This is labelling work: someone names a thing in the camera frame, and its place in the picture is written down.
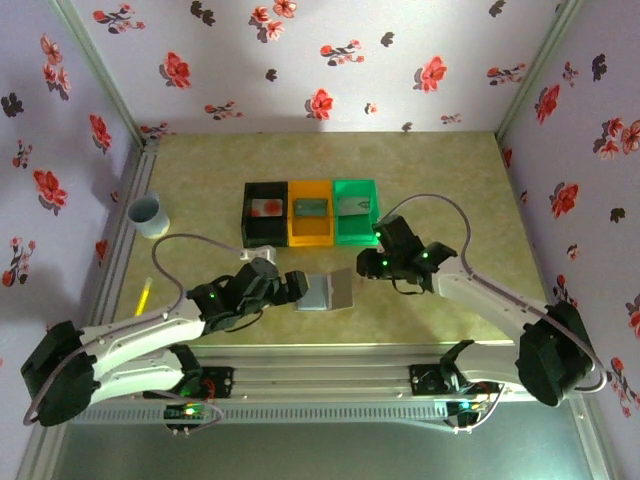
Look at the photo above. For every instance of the grey card holder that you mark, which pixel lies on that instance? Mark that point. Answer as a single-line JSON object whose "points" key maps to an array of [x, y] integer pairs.
{"points": [[317, 295]]}

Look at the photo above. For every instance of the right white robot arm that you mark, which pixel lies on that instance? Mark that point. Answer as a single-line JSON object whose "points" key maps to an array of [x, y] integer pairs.
{"points": [[490, 300]]}

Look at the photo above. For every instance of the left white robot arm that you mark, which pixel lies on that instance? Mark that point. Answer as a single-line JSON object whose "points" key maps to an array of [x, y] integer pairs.
{"points": [[150, 332]]}

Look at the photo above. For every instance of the grey credit card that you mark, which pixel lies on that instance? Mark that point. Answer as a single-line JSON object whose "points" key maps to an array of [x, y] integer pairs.
{"points": [[354, 205]]}

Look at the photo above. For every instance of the teal credit card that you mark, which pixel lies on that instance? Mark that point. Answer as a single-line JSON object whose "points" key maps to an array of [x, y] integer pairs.
{"points": [[310, 207]]}

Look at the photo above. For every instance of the red and white credit card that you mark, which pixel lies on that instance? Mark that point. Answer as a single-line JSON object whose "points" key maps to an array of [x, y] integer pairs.
{"points": [[267, 207]]}

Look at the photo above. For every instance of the green plastic bin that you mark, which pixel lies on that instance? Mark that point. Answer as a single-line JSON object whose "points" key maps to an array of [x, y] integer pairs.
{"points": [[355, 233]]}

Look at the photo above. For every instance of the orange plastic bin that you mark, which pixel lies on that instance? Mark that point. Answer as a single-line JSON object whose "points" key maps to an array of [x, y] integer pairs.
{"points": [[310, 236]]}

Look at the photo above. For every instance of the black plastic bin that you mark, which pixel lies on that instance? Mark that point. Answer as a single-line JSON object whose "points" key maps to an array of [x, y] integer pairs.
{"points": [[265, 231]]}

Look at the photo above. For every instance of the yellow pen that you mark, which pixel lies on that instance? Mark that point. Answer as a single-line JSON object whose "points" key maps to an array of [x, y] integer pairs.
{"points": [[143, 299]]}

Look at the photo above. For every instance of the blue-grey cup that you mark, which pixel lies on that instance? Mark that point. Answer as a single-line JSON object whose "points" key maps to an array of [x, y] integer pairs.
{"points": [[150, 225]]}

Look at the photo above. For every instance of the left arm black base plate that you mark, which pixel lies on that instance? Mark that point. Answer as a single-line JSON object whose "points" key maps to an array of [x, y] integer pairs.
{"points": [[222, 382]]}

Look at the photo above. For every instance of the long aluminium frame rail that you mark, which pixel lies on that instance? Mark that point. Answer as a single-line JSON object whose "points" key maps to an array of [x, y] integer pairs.
{"points": [[320, 375]]}

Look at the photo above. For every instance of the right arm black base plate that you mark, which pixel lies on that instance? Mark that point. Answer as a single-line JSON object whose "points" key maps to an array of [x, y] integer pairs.
{"points": [[425, 380]]}

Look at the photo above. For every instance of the short aluminium side rail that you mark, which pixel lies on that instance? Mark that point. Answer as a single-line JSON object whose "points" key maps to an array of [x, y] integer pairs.
{"points": [[141, 170]]}

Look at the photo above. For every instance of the aluminium frame post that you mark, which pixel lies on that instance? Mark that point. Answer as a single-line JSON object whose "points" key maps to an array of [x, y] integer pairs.
{"points": [[536, 70], [104, 75]]}

